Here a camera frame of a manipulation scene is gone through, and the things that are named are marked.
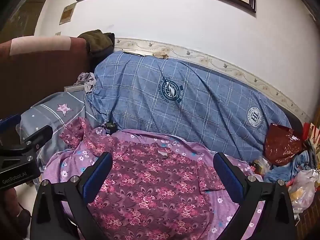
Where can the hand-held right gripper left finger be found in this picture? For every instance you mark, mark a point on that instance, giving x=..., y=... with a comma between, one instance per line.
x=98, y=173

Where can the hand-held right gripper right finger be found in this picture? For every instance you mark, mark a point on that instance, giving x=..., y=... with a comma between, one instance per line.
x=228, y=175

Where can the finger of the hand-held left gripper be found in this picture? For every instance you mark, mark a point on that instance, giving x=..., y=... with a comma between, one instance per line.
x=40, y=135
x=10, y=122

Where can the maroon floral shirt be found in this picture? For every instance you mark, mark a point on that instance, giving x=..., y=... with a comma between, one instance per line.
x=155, y=185

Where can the person's left forearm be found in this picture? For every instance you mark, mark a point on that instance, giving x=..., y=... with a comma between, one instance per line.
x=12, y=212

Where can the grey star-print pillow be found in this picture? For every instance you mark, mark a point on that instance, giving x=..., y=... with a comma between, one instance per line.
x=52, y=115

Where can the small black device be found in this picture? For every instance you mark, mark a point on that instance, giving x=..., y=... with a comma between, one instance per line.
x=110, y=126

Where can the light blue cloth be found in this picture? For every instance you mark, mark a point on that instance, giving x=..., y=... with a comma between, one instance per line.
x=287, y=167

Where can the purple floral bedsheet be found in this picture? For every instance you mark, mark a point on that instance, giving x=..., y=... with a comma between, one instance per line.
x=180, y=140

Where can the red plastic bag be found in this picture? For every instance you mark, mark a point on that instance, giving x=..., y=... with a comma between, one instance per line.
x=282, y=145

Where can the dark red headboard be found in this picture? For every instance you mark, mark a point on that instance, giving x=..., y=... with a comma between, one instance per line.
x=40, y=67

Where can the crumpled light grey cloth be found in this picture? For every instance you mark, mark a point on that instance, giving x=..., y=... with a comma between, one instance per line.
x=86, y=80

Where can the white plastic bag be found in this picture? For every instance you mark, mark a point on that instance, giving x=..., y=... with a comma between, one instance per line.
x=301, y=190

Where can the blue plaid quilt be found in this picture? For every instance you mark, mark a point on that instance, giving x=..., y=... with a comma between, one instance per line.
x=155, y=110

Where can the red paper bag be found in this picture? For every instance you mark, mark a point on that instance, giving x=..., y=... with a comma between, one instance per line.
x=312, y=132

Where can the dark green garment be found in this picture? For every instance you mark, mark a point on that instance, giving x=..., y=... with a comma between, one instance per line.
x=98, y=41

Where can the beige crumpled cloth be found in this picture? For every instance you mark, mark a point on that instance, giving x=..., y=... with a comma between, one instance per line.
x=162, y=52

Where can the small framed wall certificate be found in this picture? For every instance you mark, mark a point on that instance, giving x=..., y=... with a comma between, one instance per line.
x=68, y=13

